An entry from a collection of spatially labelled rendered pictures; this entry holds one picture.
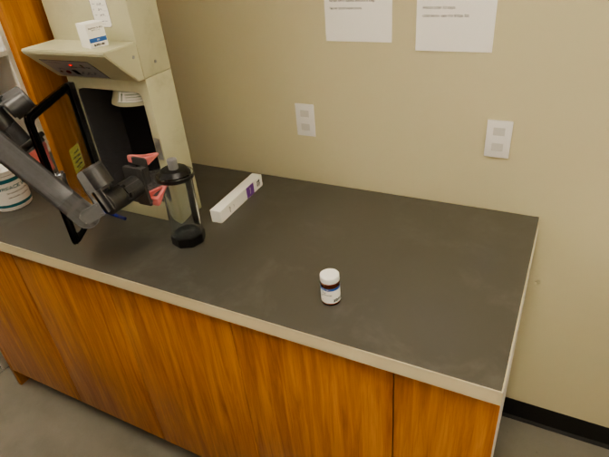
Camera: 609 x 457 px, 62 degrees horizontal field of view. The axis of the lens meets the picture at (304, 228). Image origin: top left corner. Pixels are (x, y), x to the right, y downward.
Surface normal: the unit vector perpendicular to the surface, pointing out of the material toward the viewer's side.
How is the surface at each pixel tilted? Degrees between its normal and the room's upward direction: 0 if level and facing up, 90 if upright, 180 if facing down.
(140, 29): 90
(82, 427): 0
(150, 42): 90
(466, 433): 90
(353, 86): 90
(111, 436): 0
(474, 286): 0
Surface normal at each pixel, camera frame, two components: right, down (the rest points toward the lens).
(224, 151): -0.45, 0.51
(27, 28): 0.89, 0.18
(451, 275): -0.08, -0.84
